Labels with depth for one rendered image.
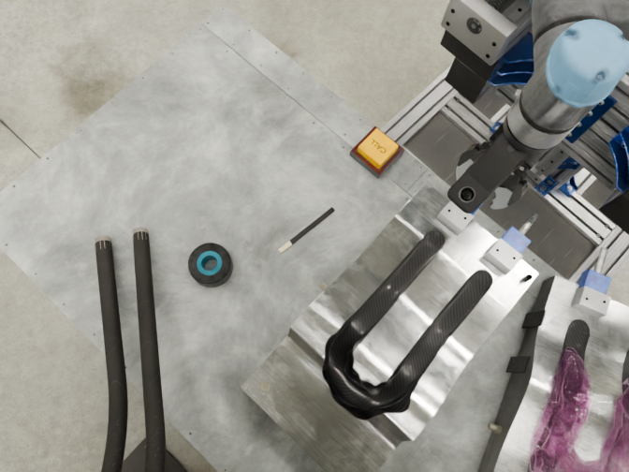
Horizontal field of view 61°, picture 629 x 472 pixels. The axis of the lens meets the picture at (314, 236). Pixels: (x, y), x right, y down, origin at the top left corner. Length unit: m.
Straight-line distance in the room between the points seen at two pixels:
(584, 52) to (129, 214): 0.84
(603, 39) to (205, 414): 0.82
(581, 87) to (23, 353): 1.81
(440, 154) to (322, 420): 1.12
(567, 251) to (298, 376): 1.14
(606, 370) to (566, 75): 0.61
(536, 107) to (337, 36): 1.69
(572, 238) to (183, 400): 1.32
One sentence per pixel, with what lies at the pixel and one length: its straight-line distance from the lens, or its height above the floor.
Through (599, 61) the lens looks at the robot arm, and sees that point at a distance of 0.61.
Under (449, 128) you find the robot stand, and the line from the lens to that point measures 1.88.
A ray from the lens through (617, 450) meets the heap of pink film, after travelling 1.03.
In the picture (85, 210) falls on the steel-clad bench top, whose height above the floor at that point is 0.80.
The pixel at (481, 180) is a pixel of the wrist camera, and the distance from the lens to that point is 0.75.
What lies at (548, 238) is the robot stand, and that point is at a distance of 1.84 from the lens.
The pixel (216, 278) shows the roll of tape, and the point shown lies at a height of 0.84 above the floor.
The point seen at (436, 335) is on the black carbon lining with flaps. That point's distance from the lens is 0.96.
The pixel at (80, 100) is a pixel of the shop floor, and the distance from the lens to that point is 2.27.
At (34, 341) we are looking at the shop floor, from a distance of 2.02.
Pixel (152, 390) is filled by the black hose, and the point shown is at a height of 0.90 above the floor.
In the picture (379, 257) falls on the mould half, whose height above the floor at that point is 0.88.
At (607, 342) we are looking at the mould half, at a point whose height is 0.85.
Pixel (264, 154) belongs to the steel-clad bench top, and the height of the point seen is 0.80.
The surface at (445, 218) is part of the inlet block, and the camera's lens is 0.98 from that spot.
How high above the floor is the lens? 1.80
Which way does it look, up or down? 73 degrees down
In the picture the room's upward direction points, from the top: 5 degrees clockwise
